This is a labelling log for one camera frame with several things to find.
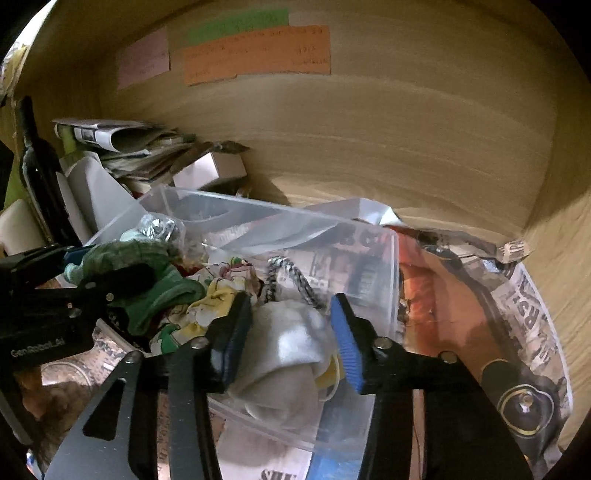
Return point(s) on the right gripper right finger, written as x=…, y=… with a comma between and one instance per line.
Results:
x=430, y=414

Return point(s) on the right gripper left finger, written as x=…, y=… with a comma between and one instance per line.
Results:
x=115, y=436

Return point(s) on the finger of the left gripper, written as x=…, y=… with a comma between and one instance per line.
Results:
x=41, y=264
x=120, y=284

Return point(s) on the green knitted cloth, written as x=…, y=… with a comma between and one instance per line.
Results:
x=137, y=315

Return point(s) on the clear plastic storage box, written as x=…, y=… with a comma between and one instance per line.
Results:
x=339, y=247

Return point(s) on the crinkled silver plastic bag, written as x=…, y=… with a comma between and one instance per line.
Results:
x=164, y=229

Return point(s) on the floral patterned cloth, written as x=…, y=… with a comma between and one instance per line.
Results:
x=221, y=282

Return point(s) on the white sock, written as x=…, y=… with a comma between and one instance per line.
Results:
x=289, y=345

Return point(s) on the yellow sponge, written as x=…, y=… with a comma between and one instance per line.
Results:
x=328, y=382

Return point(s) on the black strap headband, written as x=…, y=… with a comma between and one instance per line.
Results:
x=283, y=274

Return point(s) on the white plastic sheet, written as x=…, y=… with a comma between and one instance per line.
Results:
x=98, y=207

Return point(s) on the dark wine bottle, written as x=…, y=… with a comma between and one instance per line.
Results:
x=39, y=167

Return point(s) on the stack of newspapers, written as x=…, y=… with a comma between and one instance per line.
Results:
x=134, y=153

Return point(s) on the small white cardboard box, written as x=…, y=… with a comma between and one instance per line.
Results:
x=209, y=170

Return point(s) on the pink sticky note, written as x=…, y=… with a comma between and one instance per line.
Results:
x=146, y=58

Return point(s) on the green sticky note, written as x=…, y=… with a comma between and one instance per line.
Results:
x=240, y=22

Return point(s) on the orange sticky note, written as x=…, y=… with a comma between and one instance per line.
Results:
x=284, y=49

